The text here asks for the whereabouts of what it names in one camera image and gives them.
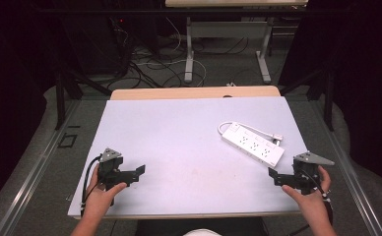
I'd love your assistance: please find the person's dark clothing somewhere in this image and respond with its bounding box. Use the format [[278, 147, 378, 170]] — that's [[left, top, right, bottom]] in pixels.
[[135, 217, 270, 236]]

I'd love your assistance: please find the black floor socket frame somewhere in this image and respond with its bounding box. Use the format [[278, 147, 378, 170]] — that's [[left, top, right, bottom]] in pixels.
[[57, 133, 79, 149]]

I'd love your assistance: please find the white metal desk frame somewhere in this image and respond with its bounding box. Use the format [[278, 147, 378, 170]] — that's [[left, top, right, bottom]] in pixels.
[[164, 0, 309, 85]]

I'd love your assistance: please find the white power strip cable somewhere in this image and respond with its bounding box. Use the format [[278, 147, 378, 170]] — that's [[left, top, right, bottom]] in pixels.
[[217, 121, 284, 147]]

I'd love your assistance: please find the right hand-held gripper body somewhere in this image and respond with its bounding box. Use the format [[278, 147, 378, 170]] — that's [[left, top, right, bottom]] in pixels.
[[291, 150, 336, 196]]

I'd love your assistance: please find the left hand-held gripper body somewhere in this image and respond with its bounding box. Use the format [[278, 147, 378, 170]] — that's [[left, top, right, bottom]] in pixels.
[[97, 147, 125, 192]]

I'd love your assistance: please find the white power strip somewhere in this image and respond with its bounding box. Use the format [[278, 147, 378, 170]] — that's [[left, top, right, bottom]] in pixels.
[[221, 122, 286, 168]]

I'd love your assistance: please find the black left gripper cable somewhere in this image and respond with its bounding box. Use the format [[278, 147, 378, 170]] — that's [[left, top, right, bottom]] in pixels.
[[80, 152, 103, 212]]

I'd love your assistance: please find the wooden table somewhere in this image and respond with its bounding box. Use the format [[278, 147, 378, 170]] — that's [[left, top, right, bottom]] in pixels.
[[73, 85, 302, 221]]

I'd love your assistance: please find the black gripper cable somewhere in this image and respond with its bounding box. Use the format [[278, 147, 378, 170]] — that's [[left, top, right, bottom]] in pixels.
[[80, 152, 103, 212], [305, 167, 335, 236]]

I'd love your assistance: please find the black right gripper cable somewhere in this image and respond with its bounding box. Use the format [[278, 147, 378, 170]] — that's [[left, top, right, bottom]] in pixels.
[[305, 167, 335, 236]]

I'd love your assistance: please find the bundle of floor cables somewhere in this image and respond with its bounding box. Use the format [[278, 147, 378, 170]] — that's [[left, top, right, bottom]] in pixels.
[[108, 18, 256, 90]]

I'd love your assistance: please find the person's right hand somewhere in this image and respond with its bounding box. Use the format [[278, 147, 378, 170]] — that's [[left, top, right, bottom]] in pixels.
[[281, 164, 332, 224]]

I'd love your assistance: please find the person's left hand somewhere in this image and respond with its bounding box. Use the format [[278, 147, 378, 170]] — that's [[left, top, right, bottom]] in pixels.
[[82, 163, 128, 221]]

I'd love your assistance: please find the black metal stand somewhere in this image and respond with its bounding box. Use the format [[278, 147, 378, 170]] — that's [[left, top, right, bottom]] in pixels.
[[52, 13, 113, 132], [279, 63, 336, 133]]

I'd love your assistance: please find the metal floor rail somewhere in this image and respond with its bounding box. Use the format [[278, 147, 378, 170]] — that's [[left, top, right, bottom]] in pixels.
[[310, 99, 382, 236], [0, 99, 82, 236]]

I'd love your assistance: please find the white table mat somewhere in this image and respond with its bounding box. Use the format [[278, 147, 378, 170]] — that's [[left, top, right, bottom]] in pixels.
[[67, 95, 309, 219]]

